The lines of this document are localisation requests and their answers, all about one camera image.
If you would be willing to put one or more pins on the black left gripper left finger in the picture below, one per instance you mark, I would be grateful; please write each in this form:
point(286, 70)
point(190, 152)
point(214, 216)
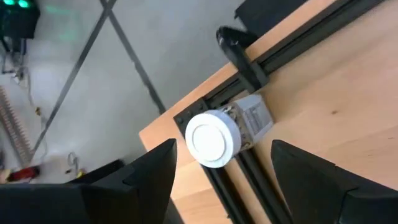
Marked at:
point(93, 205)

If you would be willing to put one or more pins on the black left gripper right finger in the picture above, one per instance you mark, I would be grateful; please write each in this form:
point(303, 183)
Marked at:
point(326, 199)

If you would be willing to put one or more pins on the white-lid bagel seasoning jar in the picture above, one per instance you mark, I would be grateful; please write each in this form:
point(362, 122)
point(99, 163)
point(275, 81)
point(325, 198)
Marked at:
point(211, 140)

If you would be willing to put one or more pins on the red floor object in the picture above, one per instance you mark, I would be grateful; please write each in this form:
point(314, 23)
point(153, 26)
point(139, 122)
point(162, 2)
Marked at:
point(25, 173)

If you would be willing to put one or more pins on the white ribbed strip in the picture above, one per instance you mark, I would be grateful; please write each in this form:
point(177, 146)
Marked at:
point(14, 127)

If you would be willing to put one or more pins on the black table clamp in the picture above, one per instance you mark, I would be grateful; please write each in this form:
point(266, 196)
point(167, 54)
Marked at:
point(239, 56)

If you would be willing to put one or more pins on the black device with green lights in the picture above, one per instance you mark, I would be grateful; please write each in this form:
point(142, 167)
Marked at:
point(18, 21)

